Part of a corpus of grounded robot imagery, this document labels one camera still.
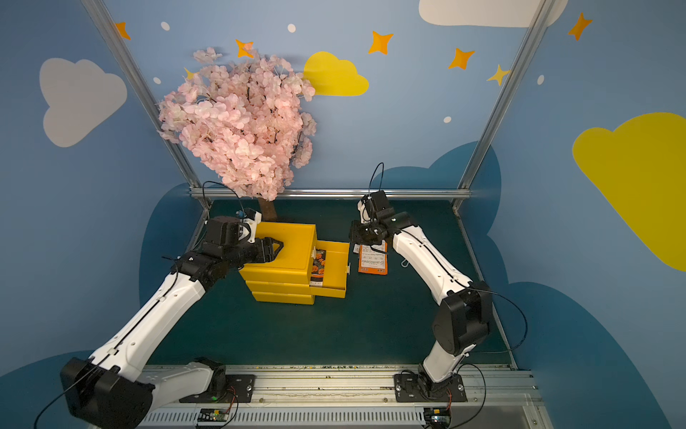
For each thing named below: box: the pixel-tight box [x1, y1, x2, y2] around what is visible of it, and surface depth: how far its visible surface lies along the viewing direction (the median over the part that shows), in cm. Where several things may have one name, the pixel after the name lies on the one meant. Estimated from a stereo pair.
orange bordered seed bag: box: [358, 239, 389, 276], surface depth 103 cm
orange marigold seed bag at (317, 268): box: [309, 246, 327, 287], surface depth 92 cm
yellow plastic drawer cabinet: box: [238, 221, 318, 305], surface depth 82 cm
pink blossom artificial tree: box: [158, 47, 317, 223], surface depth 71 cm
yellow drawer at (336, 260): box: [309, 239, 351, 299], surface depth 95 cm
